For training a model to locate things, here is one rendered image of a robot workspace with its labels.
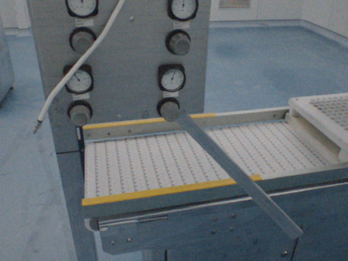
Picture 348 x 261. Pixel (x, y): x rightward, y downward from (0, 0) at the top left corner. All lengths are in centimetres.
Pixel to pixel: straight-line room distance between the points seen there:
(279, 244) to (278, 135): 28
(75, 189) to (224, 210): 44
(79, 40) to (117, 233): 38
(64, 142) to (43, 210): 116
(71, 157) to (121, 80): 47
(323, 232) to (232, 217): 35
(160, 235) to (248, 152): 29
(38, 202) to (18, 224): 18
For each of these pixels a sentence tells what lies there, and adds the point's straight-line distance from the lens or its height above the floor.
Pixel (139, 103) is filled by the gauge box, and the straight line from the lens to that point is 47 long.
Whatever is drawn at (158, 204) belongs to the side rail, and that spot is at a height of 88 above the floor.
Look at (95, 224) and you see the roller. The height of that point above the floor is 84.
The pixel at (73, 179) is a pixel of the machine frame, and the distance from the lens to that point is 94.
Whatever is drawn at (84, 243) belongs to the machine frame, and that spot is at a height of 49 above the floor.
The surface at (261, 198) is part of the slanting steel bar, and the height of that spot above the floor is 93.
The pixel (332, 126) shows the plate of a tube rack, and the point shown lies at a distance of 84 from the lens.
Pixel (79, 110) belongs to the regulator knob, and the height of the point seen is 111.
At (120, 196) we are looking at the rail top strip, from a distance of 61.
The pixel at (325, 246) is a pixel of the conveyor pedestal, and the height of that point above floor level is 58.
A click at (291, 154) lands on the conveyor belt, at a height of 87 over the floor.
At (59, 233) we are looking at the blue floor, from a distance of 185.
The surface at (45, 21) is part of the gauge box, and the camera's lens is 43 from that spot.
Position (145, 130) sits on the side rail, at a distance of 84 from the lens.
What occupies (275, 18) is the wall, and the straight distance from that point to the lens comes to 638.
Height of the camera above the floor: 131
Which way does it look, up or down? 29 degrees down
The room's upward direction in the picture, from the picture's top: 1 degrees clockwise
